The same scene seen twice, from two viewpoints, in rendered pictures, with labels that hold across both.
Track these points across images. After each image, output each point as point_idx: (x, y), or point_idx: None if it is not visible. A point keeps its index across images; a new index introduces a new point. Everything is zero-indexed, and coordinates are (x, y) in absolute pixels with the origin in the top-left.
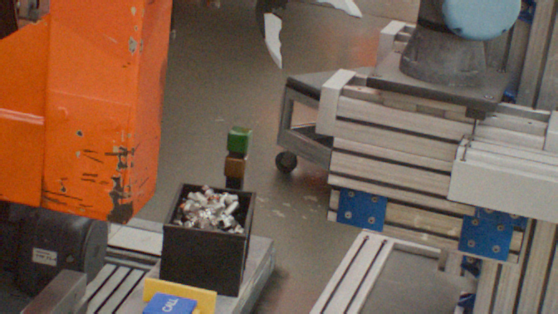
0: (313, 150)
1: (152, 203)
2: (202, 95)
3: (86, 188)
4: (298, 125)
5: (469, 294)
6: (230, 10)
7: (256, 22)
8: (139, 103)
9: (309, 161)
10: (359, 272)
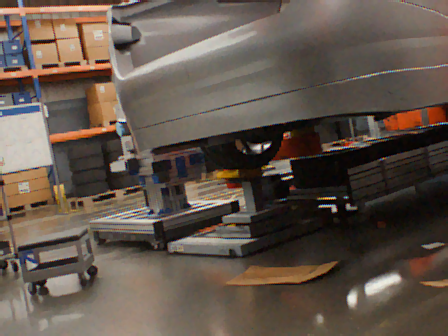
0: (89, 259)
1: (171, 267)
2: (12, 330)
3: None
4: (71, 264)
5: (167, 211)
6: None
7: None
8: None
9: (90, 265)
10: (182, 213)
